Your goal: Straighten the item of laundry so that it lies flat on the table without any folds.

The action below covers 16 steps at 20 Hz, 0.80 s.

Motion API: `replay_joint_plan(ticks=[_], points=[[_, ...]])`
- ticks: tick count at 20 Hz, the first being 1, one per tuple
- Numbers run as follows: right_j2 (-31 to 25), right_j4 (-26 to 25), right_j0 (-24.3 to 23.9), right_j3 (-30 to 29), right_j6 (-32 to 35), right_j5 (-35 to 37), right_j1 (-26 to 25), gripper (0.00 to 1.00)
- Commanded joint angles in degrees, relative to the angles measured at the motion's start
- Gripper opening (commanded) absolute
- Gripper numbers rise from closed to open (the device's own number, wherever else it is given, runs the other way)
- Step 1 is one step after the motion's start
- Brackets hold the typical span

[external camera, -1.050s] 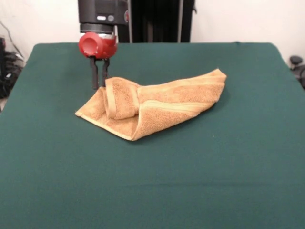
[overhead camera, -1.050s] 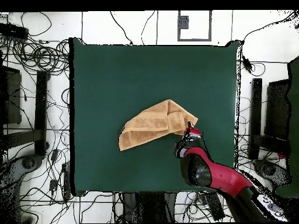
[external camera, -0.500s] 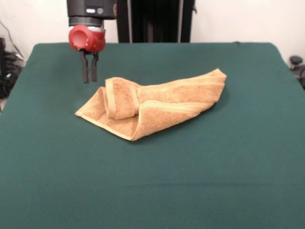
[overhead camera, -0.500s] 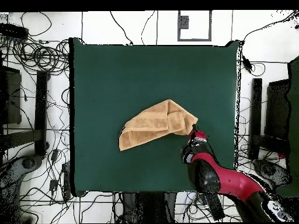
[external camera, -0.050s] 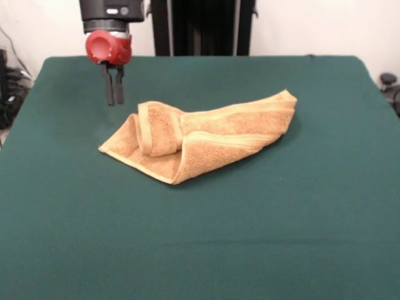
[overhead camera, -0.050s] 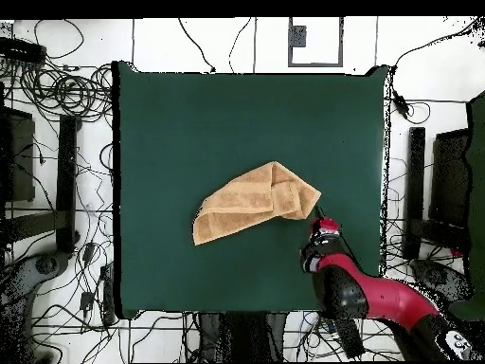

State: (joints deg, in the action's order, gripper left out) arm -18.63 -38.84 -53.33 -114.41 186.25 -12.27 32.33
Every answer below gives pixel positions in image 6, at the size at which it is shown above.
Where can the tan terry towel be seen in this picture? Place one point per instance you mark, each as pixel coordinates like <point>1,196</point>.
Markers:
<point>250,201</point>

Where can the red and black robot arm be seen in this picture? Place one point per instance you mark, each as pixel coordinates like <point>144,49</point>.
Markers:
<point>379,295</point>

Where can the black flat box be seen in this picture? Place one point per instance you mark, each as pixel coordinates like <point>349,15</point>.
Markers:
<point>21,159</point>

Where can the black stand base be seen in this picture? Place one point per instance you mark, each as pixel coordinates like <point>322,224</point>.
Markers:
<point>416,170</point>
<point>66,170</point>

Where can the black power strip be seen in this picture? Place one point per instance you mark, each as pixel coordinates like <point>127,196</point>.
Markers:
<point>108,299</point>
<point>350,339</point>

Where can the black stand behind table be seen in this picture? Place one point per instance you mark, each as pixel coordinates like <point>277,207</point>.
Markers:
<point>246,337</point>

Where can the black upright panel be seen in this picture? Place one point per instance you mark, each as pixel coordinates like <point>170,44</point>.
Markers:
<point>449,174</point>

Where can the green cloth on side table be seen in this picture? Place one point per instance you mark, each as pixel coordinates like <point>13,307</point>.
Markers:
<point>477,189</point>

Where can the grey floor outlet box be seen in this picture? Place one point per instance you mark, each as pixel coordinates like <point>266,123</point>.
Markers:
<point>298,36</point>

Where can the dark green table cloth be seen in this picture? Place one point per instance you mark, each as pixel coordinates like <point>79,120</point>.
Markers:
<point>170,113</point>

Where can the small black power adapter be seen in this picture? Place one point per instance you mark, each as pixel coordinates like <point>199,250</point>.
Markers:
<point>86,300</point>

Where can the black long device box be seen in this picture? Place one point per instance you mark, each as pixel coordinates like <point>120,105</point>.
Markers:
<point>21,51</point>

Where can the grey pedestal foot with caster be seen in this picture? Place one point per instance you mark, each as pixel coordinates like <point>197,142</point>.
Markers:
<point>439,278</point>
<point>22,280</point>

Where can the dark grey square floor frame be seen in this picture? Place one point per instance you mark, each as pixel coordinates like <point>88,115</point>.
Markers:
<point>314,65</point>

